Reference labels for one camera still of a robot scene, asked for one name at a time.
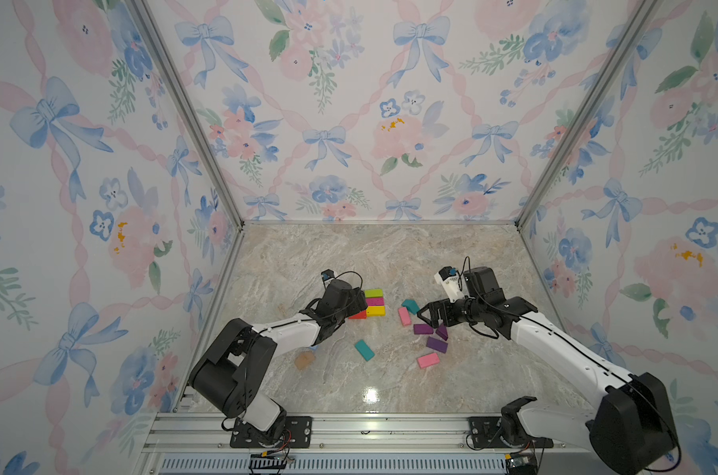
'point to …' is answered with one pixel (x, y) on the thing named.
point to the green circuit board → (520, 463)
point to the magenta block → (377, 301)
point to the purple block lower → (437, 344)
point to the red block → (358, 316)
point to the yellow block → (376, 311)
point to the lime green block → (374, 293)
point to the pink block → (427, 360)
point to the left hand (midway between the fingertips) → (358, 295)
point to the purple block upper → (422, 329)
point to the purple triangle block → (442, 332)
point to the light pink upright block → (404, 316)
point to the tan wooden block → (304, 359)
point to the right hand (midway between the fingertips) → (433, 308)
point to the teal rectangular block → (364, 349)
